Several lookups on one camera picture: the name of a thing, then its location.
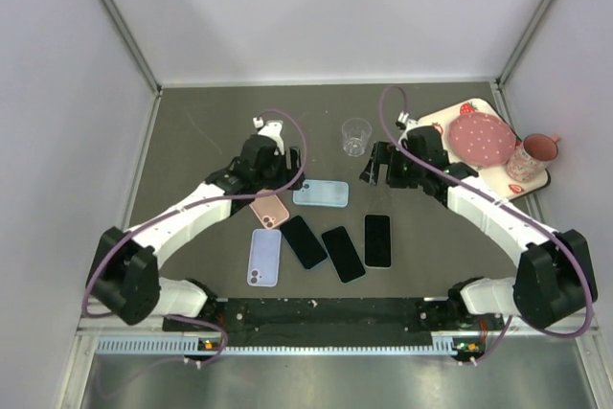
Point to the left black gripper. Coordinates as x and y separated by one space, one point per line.
287 175

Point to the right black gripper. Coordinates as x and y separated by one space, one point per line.
383 153

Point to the light blue phone case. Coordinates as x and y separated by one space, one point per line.
322 193

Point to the black phone white edge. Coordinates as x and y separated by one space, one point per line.
377 241

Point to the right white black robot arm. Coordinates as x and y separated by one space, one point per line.
554 275

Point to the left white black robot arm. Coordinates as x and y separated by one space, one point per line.
124 276

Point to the pink phone case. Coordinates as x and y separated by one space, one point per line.
270 211

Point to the black phone blue edge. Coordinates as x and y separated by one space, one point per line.
306 247

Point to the lavender phone case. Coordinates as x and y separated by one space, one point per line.
264 258

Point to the black phone middle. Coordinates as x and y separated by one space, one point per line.
343 255

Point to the clear plastic cup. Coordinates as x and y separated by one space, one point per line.
356 134

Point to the pink polka dot plate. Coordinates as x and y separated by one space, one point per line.
481 140

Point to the strawberry pattern tray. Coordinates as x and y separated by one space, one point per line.
496 177

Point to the pink floral mug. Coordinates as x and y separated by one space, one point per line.
534 154

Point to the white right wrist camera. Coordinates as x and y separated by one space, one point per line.
405 123

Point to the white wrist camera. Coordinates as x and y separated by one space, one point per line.
272 129
405 123

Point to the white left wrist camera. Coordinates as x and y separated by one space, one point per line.
272 129

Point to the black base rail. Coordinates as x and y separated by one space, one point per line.
348 322

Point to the grey slotted cable duct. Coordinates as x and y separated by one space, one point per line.
203 346

